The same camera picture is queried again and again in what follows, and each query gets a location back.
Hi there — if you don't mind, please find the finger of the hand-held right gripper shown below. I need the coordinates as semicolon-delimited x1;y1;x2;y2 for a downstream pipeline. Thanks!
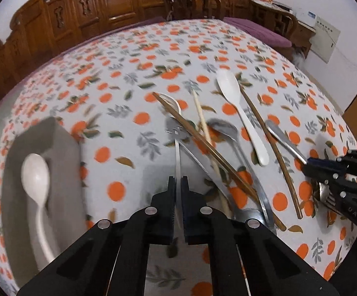
303;168;357;239
307;149;357;177

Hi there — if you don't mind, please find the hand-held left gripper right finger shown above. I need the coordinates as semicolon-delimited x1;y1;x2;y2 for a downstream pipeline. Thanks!
181;176;341;296

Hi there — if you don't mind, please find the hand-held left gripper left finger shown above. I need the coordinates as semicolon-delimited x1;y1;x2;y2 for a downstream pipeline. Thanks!
17;176;176;296

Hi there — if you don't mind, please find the dark brown chopstick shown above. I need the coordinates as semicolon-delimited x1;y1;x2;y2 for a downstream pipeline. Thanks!
152;92;287;232
239;85;302;219

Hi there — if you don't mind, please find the grey rectangular utensil container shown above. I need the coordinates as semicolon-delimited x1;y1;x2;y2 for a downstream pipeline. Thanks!
1;117;88;287

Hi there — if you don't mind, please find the white plastic spoon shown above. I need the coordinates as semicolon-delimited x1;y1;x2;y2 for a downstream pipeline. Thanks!
216;69;270;166
21;153;57;264

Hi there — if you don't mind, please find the metal spoon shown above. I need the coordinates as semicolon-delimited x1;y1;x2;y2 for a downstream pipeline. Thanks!
209;118;275;232

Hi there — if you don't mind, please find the light bamboo chopstick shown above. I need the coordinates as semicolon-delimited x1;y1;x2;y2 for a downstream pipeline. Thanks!
192;89;232;216

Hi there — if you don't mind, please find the white fluffy object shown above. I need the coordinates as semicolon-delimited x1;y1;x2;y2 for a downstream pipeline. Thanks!
291;45;309;69

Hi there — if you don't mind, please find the white box with blue label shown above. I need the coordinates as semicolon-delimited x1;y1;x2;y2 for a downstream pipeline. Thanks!
297;8;317;28

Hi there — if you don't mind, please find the purple seat cushion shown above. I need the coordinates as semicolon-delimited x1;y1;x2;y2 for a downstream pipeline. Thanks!
223;17;292;49

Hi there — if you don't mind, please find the orange print tablecloth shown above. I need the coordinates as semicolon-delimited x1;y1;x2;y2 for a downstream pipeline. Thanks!
0;18;357;296

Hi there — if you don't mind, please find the long carved wooden sofa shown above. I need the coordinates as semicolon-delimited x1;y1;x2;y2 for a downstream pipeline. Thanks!
0;0;204;124

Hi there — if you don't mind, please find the white wall panel box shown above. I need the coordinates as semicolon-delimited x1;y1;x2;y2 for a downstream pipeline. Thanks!
308;17;341;64

